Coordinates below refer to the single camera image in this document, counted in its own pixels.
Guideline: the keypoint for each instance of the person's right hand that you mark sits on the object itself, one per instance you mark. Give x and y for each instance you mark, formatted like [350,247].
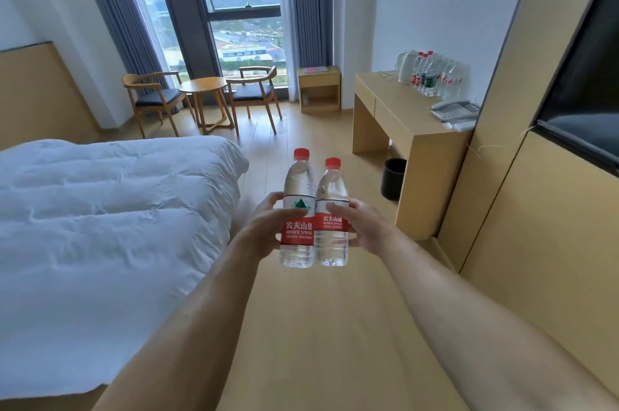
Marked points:
[375,229]

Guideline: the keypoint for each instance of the person's left hand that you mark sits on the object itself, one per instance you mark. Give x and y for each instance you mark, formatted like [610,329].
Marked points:
[261,231]

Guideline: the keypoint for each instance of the red cap water bottle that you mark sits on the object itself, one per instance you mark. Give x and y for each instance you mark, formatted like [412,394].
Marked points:
[420,79]
[415,72]
[299,183]
[430,54]
[331,188]

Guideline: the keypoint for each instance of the white cap water bottle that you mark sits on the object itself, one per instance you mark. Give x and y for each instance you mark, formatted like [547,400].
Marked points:
[441,81]
[457,81]
[448,84]

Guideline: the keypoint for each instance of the person's left forearm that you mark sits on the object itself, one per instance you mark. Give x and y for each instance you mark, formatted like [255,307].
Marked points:
[184,338]

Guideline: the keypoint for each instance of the person's right forearm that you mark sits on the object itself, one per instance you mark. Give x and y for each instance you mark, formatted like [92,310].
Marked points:
[483,328]

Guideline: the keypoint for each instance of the black trash bin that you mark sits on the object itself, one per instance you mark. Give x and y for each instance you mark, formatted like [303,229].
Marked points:
[393,181]

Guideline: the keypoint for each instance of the wooden armchair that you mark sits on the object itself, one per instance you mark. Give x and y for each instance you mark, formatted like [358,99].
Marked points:
[155,96]
[254,91]

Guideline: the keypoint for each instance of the white telephone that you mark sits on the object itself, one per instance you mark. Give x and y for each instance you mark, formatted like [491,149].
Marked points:
[454,110]

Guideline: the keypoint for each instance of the round wooden side table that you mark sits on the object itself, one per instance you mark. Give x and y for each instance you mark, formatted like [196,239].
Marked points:
[208,84]

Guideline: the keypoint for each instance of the low wooden cabinet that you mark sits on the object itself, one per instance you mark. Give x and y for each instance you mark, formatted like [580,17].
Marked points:
[319,81]

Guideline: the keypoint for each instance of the white bed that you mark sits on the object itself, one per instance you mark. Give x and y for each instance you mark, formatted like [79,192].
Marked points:
[96,241]

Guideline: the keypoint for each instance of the white electric kettle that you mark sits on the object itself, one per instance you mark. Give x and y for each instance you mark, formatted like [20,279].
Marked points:
[406,67]

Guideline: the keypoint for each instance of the white folded cloth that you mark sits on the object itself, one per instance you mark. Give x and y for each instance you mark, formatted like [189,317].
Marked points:
[315,69]

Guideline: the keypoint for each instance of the white sheer curtain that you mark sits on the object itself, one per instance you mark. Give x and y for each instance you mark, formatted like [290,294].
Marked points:
[286,23]

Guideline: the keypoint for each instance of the blue-grey curtain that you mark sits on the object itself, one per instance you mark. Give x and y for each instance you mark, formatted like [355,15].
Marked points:
[121,14]
[312,4]

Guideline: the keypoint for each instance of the black television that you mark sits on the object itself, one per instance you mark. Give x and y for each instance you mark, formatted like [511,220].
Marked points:
[585,86]

